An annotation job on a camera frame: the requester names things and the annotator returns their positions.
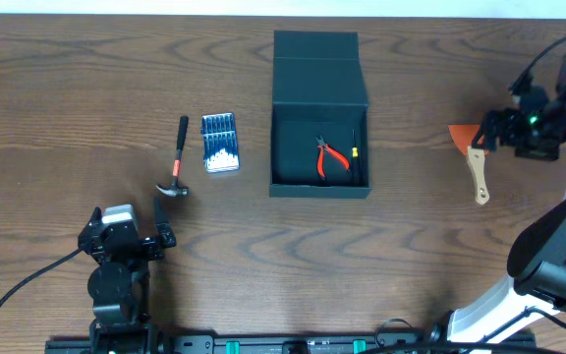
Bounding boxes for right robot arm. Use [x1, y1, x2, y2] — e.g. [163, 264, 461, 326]
[429, 54, 566, 352]

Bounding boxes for red handled cutting pliers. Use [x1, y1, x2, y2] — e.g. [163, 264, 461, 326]
[314, 134, 352, 181]

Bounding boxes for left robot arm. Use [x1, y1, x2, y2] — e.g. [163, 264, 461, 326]
[78, 198, 176, 354]

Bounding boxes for orange scraper wooden handle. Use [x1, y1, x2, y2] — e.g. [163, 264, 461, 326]
[448, 124, 489, 205]

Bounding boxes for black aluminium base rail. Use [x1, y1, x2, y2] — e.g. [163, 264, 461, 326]
[44, 328, 538, 354]

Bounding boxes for black handled claw hammer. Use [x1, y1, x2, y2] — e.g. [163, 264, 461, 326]
[156, 116, 189, 198]

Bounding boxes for dark green open box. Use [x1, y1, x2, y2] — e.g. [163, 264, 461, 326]
[269, 30, 371, 199]

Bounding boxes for black yellow screwdriver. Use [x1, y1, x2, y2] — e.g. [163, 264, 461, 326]
[351, 130, 362, 186]

